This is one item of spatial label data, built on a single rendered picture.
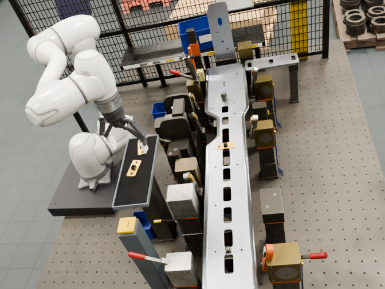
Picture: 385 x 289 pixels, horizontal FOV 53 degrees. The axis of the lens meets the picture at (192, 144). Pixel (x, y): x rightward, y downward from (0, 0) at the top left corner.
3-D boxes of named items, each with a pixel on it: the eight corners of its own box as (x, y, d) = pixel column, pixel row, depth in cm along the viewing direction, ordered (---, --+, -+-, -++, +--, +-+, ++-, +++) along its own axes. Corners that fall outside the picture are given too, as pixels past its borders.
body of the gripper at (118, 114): (94, 112, 132) (105, 132, 138) (116, 114, 129) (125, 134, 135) (105, 98, 137) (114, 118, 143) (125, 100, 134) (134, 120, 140)
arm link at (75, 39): (100, 148, 220) (131, 128, 229) (114, 161, 210) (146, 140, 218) (40, 23, 168) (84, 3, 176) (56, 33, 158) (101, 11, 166)
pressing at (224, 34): (235, 57, 225) (226, 1, 202) (216, 59, 228) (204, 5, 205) (235, 56, 226) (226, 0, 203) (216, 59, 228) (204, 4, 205)
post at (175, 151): (197, 210, 190) (177, 155, 163) (187, 211, 191) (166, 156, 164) (197, 202, 194) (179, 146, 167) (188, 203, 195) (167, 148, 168)
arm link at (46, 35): (27, 44, 153) (58, 30, 158) (15, 38, 166) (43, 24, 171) (43, 73, 161) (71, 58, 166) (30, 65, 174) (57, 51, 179)
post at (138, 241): (169, 292, 163) (136, 235, 133) (152, 293, 164) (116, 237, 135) (171, 275, 168) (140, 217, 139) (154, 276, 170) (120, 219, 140)
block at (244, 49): (258, 97, 242) (251, 47, 218) (245, 99, 243) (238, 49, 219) (257, 89, 248) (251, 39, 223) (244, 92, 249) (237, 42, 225)
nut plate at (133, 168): (134, 176, 151) (133, 174, 150) (126, 176, 152) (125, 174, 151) (141, 160, 157) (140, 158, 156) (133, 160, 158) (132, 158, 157)
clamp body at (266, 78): (282, 130, 217) (278, 79, 194) (260, 133, 219) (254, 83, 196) (281, 122, 222) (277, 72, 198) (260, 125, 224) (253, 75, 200)
